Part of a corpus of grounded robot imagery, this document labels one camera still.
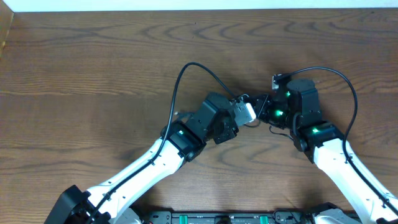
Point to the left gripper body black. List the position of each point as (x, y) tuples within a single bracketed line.
[(226, 133)]

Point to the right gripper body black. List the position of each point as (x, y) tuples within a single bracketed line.
[(263, 107)]

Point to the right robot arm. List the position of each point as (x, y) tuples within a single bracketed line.
[(295, 106)]

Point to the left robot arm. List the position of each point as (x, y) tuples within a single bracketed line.
[(73, 205)]

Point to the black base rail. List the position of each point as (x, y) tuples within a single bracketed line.
[(279, 216)]

